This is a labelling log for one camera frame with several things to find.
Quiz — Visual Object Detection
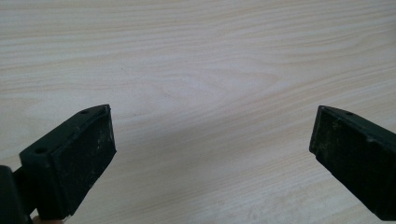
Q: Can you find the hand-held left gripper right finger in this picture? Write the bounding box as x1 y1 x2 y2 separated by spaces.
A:
308 105 396 222

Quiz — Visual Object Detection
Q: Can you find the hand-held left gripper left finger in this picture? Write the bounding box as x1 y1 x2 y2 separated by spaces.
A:
12 104 118 221

